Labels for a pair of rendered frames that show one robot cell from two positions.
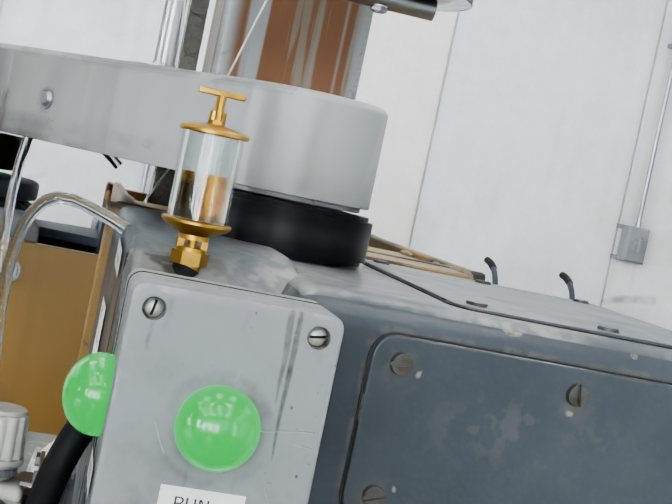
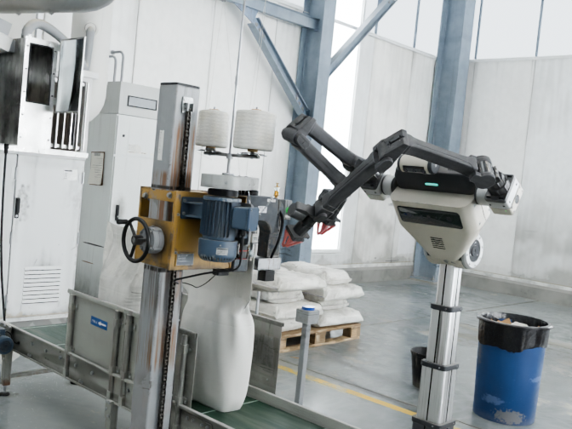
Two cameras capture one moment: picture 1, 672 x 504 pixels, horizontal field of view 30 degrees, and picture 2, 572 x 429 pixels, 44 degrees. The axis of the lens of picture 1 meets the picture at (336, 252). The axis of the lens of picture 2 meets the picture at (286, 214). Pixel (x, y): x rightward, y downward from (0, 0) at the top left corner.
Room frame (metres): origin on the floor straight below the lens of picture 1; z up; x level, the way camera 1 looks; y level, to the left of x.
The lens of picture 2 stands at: (2.27, 2.68, 1.43)
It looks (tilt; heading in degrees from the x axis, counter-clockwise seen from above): 3 degrees down; 235
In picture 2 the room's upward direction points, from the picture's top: 6 degrees clockwise
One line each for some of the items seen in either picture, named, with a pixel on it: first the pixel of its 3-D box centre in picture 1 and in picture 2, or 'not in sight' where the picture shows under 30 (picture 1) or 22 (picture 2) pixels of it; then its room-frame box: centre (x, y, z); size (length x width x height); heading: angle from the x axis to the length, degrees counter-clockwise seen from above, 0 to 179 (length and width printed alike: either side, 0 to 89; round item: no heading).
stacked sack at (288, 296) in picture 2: not in sight; (264, 289); (-1.10, -2.37, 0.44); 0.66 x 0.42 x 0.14; 96
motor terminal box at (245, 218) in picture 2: not in sight; (245, 221); (0.86, 0.38, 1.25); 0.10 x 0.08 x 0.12; 37
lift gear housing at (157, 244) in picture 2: not in sight; (151, 239); (1.12, 0.12, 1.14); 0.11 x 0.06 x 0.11; 102
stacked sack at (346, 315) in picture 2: not in sight; (326, 315); (-1.78, -2.32, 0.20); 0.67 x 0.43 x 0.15; 12
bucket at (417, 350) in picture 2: not in sight; (428, 368); (-1.61, -0.86, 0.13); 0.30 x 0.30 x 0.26
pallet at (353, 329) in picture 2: not in sight; (285, 328); (-1.43, -2.45, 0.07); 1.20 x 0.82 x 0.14; 14
